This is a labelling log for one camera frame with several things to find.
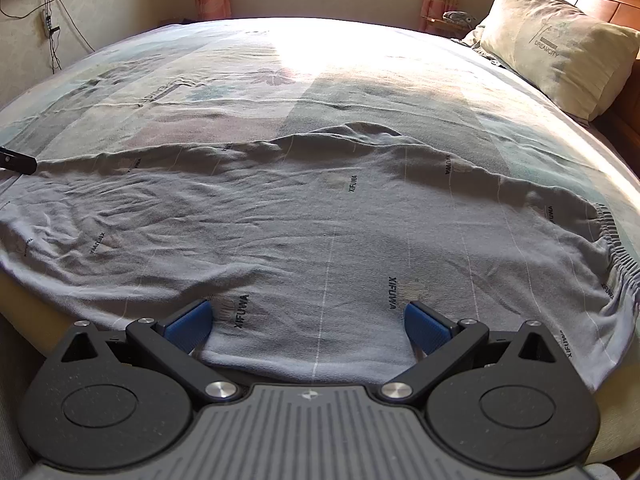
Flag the beige printed pillow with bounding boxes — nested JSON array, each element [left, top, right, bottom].
[[461, 0, 640, 122]]

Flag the white power strip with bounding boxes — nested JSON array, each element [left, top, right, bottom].
[[41, 7, 61, 39]]

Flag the wooden nightstand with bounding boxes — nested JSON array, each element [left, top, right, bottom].
[[421, 14, 483, 36]]

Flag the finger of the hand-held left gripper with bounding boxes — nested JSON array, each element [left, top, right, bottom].
[[0, 147, 39, 175]]

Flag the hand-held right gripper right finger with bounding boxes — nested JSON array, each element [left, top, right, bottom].
[[377, 300, 558, 404]]

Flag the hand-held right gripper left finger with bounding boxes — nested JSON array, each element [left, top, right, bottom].
[[60, 299, 247, 404]]

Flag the grey pants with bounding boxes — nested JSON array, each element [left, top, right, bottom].
[[0, 121, 640, 393]]

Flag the black wall cables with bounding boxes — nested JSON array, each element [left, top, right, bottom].
[[0, 0, 96, 74]]

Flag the bed with patchwork sheet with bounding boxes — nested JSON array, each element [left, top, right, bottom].
[[0, 17, 640, 461]]

